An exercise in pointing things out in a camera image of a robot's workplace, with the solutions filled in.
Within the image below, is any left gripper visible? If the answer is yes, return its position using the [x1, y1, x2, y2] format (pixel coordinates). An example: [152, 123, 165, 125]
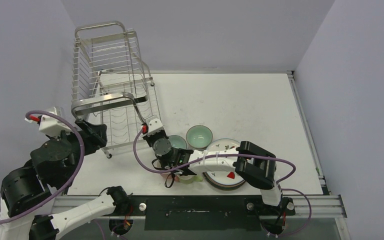
[50, 117, 108, 186]

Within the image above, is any celadon bowl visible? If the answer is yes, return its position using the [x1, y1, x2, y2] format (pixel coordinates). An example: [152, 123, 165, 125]
[168, 135, 188, 150]
[185, 125, 213, 150]

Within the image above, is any stainless steel dish rack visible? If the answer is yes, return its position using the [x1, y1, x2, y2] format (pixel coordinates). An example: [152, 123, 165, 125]
[71, 20, 160, 158]

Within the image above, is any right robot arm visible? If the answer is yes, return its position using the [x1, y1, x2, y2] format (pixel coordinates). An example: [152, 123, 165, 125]
[134, 126, 296, 235]

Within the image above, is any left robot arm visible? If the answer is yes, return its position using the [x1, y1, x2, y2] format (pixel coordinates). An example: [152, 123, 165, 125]
[0, 120, 132, 240]

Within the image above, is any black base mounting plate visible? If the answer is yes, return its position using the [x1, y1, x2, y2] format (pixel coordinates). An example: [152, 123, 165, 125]
[96, 195, 296, 232]

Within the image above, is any strawberry pattern top plate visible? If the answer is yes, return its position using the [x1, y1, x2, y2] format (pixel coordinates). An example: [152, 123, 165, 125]
[203, 138, 245, 191]

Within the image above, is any dark bottom plate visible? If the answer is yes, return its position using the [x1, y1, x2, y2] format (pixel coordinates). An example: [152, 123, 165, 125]
[202, 171, 246, 191]

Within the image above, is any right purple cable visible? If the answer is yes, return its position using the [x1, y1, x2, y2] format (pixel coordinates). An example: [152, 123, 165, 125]
[132, 125, 312, 238]

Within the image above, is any purple cable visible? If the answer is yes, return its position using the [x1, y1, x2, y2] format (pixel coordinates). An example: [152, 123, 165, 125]
[132, 125, 312, 238]
[0, 109, 86, 227]

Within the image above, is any pink handled cream mug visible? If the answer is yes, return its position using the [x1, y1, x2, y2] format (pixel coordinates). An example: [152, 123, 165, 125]
[160, 173, 180, 183]

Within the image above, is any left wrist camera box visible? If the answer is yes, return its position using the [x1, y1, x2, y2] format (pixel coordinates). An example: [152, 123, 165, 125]
[24, 114, 71, 138]

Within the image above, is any green handled cream mug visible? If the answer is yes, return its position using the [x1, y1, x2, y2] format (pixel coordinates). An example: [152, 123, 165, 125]
[177, 175, 204, 185]

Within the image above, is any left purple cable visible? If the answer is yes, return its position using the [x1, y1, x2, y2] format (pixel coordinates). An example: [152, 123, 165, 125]
[0, 109, 86, 227]

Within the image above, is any aluminium front rail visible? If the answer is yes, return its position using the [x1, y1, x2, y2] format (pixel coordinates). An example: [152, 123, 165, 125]
[51, 195, 348, 219]

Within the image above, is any aluminium rail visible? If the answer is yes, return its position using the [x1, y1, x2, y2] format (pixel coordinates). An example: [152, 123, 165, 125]
[286, 70, 330, 195]
[51, 195, 348, 219]

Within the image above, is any aluminium right side rail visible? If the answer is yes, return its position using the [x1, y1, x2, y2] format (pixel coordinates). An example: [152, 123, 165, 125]
[286, 70, 330, 195]

